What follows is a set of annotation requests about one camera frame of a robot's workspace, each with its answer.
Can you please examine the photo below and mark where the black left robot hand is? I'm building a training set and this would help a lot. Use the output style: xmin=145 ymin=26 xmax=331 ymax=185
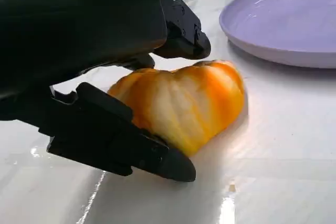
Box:
xmin=0 ymin=0 xmax=212 ymax=183

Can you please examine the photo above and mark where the orange white toy bread roll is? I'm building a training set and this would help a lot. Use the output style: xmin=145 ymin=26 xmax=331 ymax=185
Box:
xmin=107 ymin=60 xmax=246 ymax=157

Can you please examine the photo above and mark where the lilac plate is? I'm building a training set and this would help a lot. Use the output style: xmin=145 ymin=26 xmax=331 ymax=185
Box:
xmin=219 ymin=0 xmax=336 ymax=69

